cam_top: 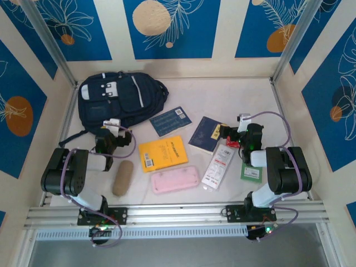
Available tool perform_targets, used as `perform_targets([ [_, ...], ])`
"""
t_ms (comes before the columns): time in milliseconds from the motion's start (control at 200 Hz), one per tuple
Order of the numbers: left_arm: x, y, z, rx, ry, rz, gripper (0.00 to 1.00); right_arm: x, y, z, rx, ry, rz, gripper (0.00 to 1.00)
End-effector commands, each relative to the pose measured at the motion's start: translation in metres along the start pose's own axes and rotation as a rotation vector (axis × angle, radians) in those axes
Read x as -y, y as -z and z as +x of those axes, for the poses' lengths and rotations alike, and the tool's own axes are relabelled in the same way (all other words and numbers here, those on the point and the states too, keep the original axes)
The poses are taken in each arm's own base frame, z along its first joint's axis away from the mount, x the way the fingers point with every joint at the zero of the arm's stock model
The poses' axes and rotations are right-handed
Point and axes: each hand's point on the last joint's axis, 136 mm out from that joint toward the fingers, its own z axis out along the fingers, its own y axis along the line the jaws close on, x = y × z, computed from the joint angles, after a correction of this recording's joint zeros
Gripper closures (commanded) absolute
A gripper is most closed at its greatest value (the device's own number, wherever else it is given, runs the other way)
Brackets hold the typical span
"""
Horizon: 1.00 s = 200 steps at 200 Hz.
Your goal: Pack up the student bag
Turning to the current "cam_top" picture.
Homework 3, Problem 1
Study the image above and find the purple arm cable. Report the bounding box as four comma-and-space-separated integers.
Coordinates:
249, 110, 304, 243
61, 125, 137, 248

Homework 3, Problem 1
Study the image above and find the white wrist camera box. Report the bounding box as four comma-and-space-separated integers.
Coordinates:
237, 113, 253, 133
102, 118, 122, 137

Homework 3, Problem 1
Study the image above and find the white blister pack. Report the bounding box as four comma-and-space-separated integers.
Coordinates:
201, 144, 236, 192

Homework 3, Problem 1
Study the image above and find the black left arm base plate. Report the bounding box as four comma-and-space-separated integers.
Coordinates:
77, 207, 128, 226

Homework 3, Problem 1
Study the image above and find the navy book yellow label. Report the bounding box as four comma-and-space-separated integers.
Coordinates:
188, 116, 228, 156

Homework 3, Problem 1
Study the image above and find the navy blue backpack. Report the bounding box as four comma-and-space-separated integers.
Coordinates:
59, 71, 170, 148

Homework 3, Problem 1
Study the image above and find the pink pencil case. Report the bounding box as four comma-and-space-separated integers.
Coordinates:
150, 165, 201, 195

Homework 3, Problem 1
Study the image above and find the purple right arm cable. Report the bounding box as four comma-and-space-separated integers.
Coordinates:
249, 110, 304, 243

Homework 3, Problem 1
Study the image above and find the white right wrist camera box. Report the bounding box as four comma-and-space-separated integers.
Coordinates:
237, 113, 253, 133

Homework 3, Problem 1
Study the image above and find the aluminium side rail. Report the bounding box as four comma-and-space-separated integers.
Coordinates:
41, 82, 81, 207
269, 78, 314, 201

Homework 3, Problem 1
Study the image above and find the long aluminium mounting rail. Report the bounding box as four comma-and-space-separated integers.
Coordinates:
23, 200, 330, 229

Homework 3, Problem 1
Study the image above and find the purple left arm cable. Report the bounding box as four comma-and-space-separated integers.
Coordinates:
61, 125, 137, 248

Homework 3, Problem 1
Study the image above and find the blue book white text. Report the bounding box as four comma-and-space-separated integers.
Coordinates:
149, 105, 194, 139

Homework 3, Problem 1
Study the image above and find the green card packet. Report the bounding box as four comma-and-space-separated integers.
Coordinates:
240, 162, 264, 184

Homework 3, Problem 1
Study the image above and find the white slotted cable duct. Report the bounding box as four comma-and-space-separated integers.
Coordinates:
35, 225, 248, 241

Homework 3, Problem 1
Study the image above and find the tan fabric pencil pouch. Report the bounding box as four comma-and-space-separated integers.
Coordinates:
112, 160, 135, 197

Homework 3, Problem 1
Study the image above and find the aluminium frame post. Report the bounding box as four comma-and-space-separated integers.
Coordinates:
315, 222, 342, 267
21, 0, 78, 87
15, 228, 38, 267
271, 0, 319, 84

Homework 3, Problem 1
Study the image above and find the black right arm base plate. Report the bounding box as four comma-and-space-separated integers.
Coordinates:
225, 204, 278, 223

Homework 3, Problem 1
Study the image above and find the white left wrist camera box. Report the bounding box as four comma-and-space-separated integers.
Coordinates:
102, 118, 122, 137

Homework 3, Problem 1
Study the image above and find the black controller board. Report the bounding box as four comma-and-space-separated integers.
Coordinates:
88, 225, 112, 246
246, 224, 279, 242

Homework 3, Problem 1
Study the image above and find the grey metal panel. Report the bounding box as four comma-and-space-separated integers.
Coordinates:
27, 224, 339, 267

